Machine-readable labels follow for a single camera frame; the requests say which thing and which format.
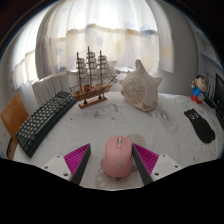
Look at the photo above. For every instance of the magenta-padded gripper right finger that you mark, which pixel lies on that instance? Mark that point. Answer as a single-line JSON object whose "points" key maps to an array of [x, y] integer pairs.
{"points": [[146, 159]]}

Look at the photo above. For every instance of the white printed tablecloth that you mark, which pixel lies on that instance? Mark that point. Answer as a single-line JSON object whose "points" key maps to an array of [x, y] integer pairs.
{"points": [[110, 123]]}

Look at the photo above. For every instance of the pink computer mouse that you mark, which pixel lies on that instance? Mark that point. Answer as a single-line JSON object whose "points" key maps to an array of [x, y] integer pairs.
{"points": [[117, 156]]}

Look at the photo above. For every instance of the wooden model sailing ship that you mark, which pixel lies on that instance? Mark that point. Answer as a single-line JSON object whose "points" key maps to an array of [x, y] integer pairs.
{"points": [[90, 90]]}

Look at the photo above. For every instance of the cartoon boy figurine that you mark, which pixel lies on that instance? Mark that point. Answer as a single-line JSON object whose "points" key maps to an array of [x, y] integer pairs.
{"points": [[199, 90]]}

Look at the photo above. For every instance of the large white conch shell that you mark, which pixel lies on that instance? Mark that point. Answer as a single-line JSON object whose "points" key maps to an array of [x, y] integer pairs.
{"points": [[141, 88]]}

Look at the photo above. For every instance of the black bear-shaped mouse pad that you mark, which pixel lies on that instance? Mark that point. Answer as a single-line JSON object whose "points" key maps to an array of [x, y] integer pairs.
{"points": [[200, 126]]}

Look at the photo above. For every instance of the brown wooden chair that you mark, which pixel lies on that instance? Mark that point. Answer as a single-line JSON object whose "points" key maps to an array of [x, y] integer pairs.
{"points": [[13, 115]]}

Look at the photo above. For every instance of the white star-print curtain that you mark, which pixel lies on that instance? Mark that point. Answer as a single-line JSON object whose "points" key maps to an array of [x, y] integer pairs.
{"points": [[100, 36]]}

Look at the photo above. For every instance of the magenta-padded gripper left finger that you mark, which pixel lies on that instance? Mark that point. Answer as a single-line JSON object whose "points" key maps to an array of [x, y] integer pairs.
{"points": [[77, 159]]}

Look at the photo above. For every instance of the black computer keyboard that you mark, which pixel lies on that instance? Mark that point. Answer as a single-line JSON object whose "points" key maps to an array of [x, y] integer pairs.
{"points": [[43, 121]]}

